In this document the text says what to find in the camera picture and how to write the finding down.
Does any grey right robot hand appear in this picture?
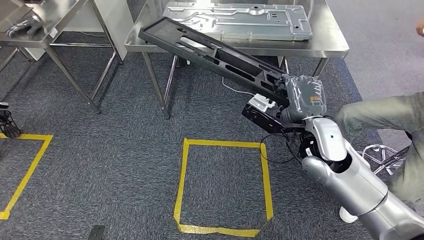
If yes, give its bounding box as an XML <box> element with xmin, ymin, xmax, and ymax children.
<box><xmin>275</xmin><ymin>74</ymin><xmax>328</xmax><ymax>123</ymax></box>

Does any long black plastic part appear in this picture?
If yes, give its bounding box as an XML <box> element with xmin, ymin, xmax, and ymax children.
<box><xmin>138</xmin><ymin>16</ymin><xmax>291</xmax><ymax>108</ymax></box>

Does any stainless steel workbench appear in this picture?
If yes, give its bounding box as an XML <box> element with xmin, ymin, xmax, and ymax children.
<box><xmin>124</xmin><ymin>0</ymin><xmax>350</xmax><ymax>120</ymax></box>

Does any person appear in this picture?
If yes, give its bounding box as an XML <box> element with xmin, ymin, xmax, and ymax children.
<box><xmin>334</xmin><ymin>92</ymin><xmax>424</xmax><ymax>223</ymax></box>

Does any yellow floor tape square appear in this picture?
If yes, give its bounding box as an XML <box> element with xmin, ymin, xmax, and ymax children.
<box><xmin>173</xmin><ymin>138</ymin><xmax>274</xmax><ymax>238</ymax></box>

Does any chrome stool base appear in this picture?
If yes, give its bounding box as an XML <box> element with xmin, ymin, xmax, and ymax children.
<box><xmin>357</xmin><ymin>145</ymin><xmax>410</xmax><ymax>176</ymax></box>

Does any white cabinet panel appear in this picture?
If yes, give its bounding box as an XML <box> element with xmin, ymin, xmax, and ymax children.
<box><xmin>24</xmin><ymin>0</ymin><xmax>134</xmax><ymax>62</ymax></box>

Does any black flat plate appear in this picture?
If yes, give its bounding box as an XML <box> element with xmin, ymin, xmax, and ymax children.
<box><xmin>87</xmin><ymin>225</ymin><xmax>107</xmax><ymax>240</ymax></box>

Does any stainless steel side table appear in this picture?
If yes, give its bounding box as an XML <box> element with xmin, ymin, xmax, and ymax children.
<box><xmin>0</xmin><ymin>0</ymin><xmax>123</xmax><ymax>115</ymax></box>

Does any grey work glove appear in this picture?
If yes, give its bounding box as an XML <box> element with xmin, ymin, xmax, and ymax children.
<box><xmin>5</xmin><ymin>15</ymin><xmax>45</xmax><ymax>38</ymax></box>

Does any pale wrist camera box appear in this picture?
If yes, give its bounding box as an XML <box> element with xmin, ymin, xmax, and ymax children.
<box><xmin>247</xmin><ymin>93</ymin><xmax>276</xmax><ymax>113</ymax></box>

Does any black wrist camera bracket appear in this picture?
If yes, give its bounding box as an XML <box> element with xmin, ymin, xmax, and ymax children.
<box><xmin>241</xmin><ymin>103</ymin><xmax>306</xmax><ymax>135</ymax></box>

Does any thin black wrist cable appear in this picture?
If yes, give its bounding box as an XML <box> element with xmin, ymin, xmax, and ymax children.
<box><xmin>259</xmin><ymin>132</ymin><xmax>304</xmax><ymax>165</ymax></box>

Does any white floor cable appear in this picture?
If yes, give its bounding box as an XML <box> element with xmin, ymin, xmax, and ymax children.
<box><xmin>221</xmin><ymin>77</ymin><xmax>256</xmax><ymax>97</ymax></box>

